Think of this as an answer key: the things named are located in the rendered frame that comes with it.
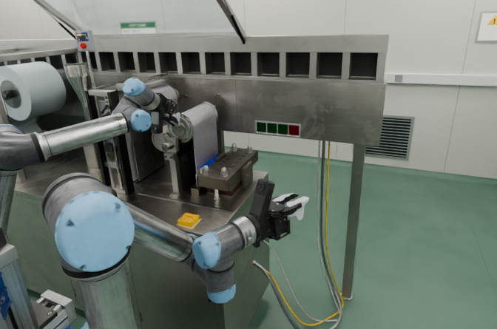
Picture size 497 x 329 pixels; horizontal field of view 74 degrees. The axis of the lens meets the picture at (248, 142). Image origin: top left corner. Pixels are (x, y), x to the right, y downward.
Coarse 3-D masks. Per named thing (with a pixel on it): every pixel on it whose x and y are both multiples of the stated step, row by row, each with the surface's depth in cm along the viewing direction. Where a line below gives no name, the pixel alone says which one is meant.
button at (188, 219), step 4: (184, 216) 147; (188, 216) 147; (192, 216) 147; (196, 216) 147; (180, 220) 144; (184, 220) 144; (188, 220) 144; (192, 220) 143; (196, 220) 145; (180, 224) 144; (184, 224) 143; (188, 224) 142; (192, 224) 143
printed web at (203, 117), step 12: (168, 96) 179; (192, 108) 172; (204, 108) 174; (192, 120) 161; (204, 120) 169; (132, 132) 177; (144, 132) 186; (204, 132) 171; (144, 144) 187; (144, 156) 188; (156, 156) 198; (144, 168) 189; (156, 168) 199
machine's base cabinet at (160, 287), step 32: (32, 224) 192; (32, 256) 204; (160, 256) 157; (256, 256) 188; (32, 288) 219; (64, 288) 202; (160, 288) 165; (192, 288) 156; (256, 288) 194; (160, 320) 174; (192, 320) 164; (224, 320) 155
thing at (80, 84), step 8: (72, 80) 184; (80, 80) 184; (88, 80) 188; (80, 88) 187; (88, 88) 190; (80, 96) 190; (88, 112) 195; (88, 120) 196; (88, 152) 202; (96, 152) 200; (88, 160) 204; (96, 160) 201; (96, 168) 203
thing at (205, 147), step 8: (216, 128) 182; (200, 136) 167; (208, 136) 175; (216, 136) 183; (200, 144) 168; (208, 144) 175; (216, 144) 184; (200, 152) 169; (208, 152) 176; (216, 152) 185; (200, 160) 170; (208, 160) 177
